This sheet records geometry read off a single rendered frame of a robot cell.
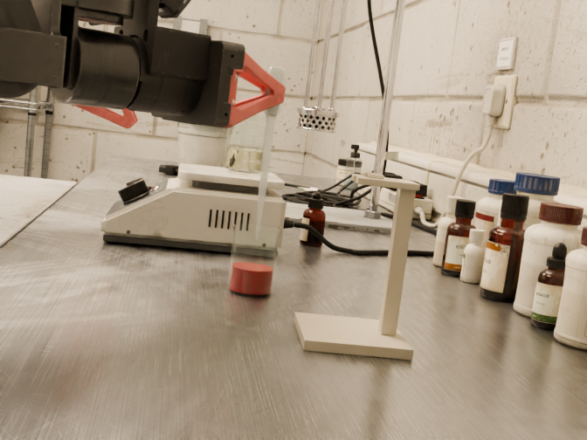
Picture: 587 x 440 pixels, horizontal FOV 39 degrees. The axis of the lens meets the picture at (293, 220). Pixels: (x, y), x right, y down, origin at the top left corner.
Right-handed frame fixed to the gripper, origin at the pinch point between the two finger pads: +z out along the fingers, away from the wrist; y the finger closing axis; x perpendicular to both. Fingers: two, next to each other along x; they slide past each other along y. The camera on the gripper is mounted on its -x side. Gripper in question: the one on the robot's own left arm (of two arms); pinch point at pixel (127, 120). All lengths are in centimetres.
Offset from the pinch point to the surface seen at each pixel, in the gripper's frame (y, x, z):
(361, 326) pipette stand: -41.0, -4.7, 25.4
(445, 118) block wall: 57, -41, 40
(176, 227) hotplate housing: -11.6, 3.7, 12.4
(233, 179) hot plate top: -11.1, -4.5, 13.0
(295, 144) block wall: 232, -24, 43
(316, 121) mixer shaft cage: 26.1, -18.8, 19.1
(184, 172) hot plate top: -11.0, -1.2, 8.8
